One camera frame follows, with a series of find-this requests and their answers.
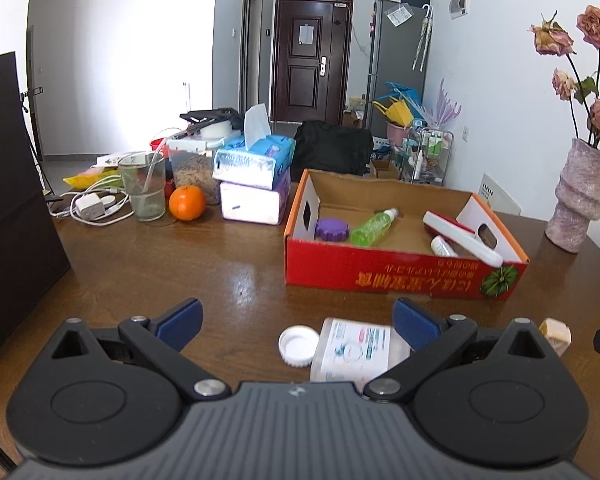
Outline beige plug adapter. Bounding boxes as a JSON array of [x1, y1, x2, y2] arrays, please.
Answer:
[[539, 318, 572, 356]]

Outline clear cotton swab box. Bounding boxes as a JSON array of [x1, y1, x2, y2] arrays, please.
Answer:
[[310, 318, 411, 393]]

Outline red white lint brush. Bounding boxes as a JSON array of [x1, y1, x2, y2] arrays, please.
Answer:
[[422, 211, 504, 268]]

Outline green spray bottle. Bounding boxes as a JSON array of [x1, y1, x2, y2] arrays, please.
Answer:
[[350, 208, 399, 247]]

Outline white round lid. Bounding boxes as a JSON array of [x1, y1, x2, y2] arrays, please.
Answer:
[[277, 325, 320, 367]]

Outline purple bottle cap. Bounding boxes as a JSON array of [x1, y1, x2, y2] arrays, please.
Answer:
[[315, 218, 350, 243]]

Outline red cardboard pumpkin box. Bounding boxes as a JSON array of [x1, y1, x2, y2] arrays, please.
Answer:
[[284, 170, 529, 300]]

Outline orange fruit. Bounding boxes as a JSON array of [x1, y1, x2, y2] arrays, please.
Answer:
[[169, 185, 207, 222]]

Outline purple tissue pack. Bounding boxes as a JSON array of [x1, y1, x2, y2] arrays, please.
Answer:
[[220, 170, 291, 226]]

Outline pink ceramic vase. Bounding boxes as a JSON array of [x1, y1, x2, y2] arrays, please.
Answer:
[[545, 139, 600, 254]]

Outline clear glass cup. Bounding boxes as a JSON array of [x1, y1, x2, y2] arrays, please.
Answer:
[[118, 152, 166, 222]]

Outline black monitor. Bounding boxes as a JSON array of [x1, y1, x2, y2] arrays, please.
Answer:
[[0, 52, 70, 348]]

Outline clear food container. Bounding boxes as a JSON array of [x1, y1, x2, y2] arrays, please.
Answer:
[[166, 134, 230, 206]]

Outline metal storage rack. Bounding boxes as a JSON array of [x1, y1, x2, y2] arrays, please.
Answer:
[[399, 128, 454, 186]]

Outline blue tissue pack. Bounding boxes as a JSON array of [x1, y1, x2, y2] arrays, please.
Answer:
[[212, 134, 296, 191]]

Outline black folding chair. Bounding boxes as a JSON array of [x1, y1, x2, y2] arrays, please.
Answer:
[[290, 120, 374, 182]]

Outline yellow blue bags pile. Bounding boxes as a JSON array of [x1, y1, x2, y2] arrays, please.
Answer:
[[372, 81, 422, 128]]

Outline dried pink roses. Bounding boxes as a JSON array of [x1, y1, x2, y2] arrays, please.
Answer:
[[529, 4, 600, 151]]

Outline grey refrigerator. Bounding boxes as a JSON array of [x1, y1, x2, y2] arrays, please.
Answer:
[[364, 0, 430, 138]]

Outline dark brown door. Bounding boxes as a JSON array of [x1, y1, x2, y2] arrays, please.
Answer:
[[271, 0, 353, 125]]

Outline white charger with cable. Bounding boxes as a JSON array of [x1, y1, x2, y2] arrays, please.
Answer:
[[50, 186, 133, 228]]

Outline white board against wall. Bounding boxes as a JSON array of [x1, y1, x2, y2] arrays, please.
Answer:
[[478, 174, 521, 216]]

